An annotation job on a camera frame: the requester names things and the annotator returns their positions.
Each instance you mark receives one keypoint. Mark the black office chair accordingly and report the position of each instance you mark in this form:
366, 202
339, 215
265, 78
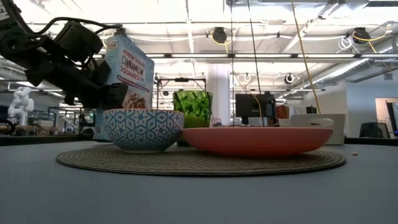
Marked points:
373, 130

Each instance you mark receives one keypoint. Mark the round woven placemat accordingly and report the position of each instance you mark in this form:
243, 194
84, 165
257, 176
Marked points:
199, 165

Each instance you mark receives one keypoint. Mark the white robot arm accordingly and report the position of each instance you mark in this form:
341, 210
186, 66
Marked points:
21, 104

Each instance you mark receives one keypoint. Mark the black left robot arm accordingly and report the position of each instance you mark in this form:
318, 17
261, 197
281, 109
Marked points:
12, 43

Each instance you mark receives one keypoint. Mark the orange bowl of cereal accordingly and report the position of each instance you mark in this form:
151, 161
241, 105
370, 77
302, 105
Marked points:
143, 130

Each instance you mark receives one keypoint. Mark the green glass cup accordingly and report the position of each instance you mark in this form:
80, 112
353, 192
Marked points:
194, 107

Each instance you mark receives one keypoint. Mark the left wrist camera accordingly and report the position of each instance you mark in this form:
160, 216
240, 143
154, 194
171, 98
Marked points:
77, 40

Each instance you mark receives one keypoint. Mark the pink plate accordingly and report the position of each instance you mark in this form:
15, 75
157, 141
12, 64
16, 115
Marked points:
258, 140

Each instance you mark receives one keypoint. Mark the blue cinnamon cereal box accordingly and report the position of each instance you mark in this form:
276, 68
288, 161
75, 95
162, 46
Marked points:
133, 68

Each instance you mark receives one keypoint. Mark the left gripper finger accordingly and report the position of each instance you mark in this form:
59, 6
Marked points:
116, 96

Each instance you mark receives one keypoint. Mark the silver ventilation duct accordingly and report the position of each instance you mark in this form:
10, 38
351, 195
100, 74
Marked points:
342, 73

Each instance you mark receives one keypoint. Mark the red box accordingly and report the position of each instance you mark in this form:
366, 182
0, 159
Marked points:
282, 112

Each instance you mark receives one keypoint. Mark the black monitor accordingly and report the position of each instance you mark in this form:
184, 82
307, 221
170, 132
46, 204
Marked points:
248, 107

